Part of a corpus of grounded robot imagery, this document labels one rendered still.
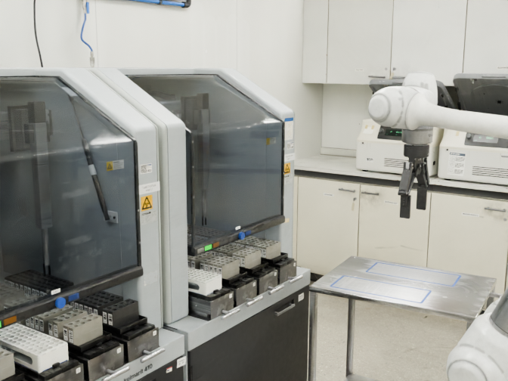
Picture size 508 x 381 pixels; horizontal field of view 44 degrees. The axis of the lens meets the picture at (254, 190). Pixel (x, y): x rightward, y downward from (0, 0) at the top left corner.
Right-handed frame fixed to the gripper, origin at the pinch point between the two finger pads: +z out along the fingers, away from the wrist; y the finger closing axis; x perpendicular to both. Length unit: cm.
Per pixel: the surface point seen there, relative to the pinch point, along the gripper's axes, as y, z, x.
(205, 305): -17, 41, 69
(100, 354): -67, 39, 67
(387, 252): 219, 85, 97
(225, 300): -8, 41, 66
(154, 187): -34, -4, 75
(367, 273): 41, 38, 32
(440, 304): 24.9, 38.0, -2.3
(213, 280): -11, 34, 70
